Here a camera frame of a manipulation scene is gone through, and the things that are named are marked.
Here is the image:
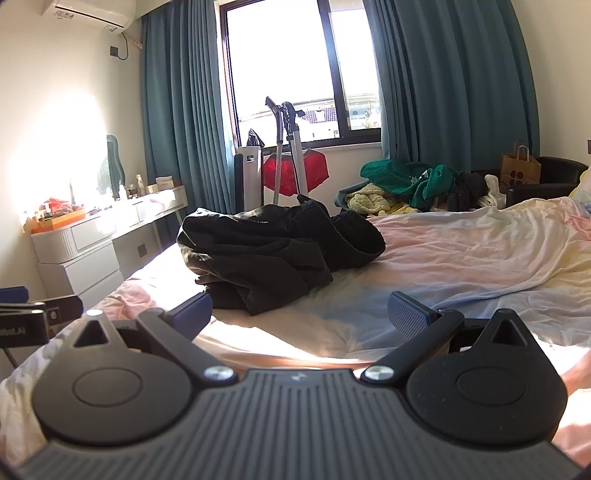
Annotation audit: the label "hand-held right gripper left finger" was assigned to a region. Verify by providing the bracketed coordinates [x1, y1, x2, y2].
[71, 292, 238, 386]

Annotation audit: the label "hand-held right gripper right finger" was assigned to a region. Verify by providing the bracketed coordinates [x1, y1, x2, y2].
[360, 291, 532, 386]

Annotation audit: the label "black pants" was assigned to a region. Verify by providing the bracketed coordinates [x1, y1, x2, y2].
[177, 200, 386, 317]

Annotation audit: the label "pile of black clothes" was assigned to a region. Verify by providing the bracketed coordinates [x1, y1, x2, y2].
[443, 171, 490, 210]

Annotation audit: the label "white dressing table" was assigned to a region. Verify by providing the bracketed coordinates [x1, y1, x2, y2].
[30, 185, 188, 308]

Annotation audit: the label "bed with pastel sheet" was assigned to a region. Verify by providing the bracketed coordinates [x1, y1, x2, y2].
[0, 196, 591, 462]

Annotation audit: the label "orange tray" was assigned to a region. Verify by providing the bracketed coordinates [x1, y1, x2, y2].
[25, 198, 88, 234]

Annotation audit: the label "yellow knitted blanket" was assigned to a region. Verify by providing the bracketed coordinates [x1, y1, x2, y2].
[345, 182, 419, 217]

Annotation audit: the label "dark laundry basket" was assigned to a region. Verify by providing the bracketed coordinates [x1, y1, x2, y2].
[333, 185, 370, 215]

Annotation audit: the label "green garment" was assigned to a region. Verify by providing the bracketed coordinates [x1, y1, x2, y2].
[360, 159, 460, 209]

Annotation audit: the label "white tower appliance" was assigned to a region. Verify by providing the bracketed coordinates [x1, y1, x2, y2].
[233, 145, 265, 213]

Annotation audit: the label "white cloth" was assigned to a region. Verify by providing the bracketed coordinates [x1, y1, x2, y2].
[480, 175, 509, 208]

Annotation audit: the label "wavy green framed mirror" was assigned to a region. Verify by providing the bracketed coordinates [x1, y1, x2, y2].
[95, 134, 126, 200]

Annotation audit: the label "red garment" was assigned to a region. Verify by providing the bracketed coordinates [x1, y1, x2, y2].
[263, 148, 329, 195]

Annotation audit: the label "brown paper bag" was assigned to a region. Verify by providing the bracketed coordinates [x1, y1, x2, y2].
[501, 141, 542, 188]

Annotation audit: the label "garment steamer stand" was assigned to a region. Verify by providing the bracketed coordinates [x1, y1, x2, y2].
[265, 96, 319, 206]

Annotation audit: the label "teal curtain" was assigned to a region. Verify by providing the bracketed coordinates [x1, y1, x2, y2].
[141, 0, 232, 217]
[362, 0, 541, 174]

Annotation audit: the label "black armchair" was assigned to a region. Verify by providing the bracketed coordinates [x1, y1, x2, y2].
[471, 157, 589, 208]

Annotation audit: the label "pastel pillow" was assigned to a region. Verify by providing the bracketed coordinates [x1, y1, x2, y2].
[569, 167, 591, 208]

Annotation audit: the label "black framed window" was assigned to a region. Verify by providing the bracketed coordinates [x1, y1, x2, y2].
[219, 0, 384, 148]

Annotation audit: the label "white air conditioner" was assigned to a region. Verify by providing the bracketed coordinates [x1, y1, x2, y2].
[41, 0, 137, 33]

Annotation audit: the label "black power cable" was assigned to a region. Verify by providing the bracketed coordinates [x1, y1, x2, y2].
[117, 32, 141, 61]

